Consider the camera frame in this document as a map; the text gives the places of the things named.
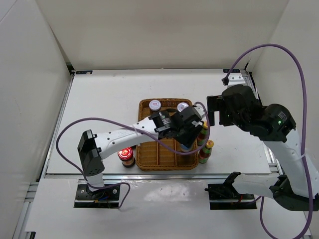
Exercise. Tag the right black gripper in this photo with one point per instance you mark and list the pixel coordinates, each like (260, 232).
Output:
(214, 104)

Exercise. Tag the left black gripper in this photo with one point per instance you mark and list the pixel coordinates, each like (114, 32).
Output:
(188, 140)

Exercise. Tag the yellow-cap chili bottle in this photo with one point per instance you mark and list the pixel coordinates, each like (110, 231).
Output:
(205, 153)
(203, 134)

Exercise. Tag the white-lid spice jar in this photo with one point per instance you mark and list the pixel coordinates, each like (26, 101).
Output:
(155, 106)
(181, 106)

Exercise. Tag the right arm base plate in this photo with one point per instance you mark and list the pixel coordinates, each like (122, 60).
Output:
(223, 196)

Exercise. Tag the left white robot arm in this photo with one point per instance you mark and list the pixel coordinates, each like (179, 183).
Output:
(183, 126)

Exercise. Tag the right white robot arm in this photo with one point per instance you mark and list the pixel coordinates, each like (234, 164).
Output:
(276, 128)

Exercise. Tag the silver-cap pepper shaker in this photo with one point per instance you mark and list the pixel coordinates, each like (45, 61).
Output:
(184, 148)

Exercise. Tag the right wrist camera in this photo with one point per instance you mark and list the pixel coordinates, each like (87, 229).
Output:
(233, 79)

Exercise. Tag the brown wicker divided basket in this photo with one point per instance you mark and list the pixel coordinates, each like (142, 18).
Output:
(151, 156)

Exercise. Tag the lower red-lid sauce jar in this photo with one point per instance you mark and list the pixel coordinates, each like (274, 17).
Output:
(126, 156)

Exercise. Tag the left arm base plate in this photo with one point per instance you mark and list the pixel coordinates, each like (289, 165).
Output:
(106, 197)

